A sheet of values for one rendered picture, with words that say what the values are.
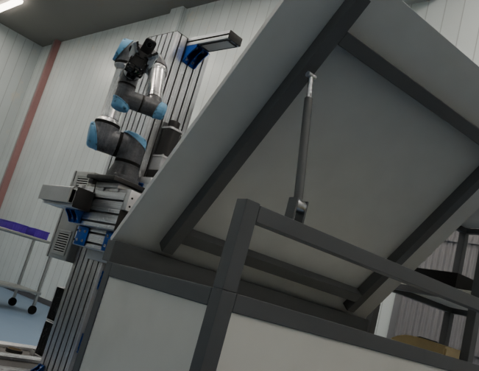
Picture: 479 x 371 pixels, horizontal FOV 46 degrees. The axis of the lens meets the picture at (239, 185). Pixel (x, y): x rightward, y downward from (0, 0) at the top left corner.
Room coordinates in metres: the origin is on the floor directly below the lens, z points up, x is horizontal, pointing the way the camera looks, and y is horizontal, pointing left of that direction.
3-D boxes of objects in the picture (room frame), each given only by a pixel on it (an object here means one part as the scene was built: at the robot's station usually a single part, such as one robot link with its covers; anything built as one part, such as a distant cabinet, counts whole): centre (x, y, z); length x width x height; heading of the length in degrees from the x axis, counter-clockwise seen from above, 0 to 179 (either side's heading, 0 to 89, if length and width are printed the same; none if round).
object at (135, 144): (2.49, 0.52, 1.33); 0.13 x 0.12 x 0.14; 109
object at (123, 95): (2.20, 0.54, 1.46); 0.11 x 0.08 x 0.11; 109
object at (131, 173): (2.49, 0.52, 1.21); 0.15 x 0.15 x 0.10
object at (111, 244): (2.02, -0.16, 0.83); 1.18 x 0.05 x 0.06; 125
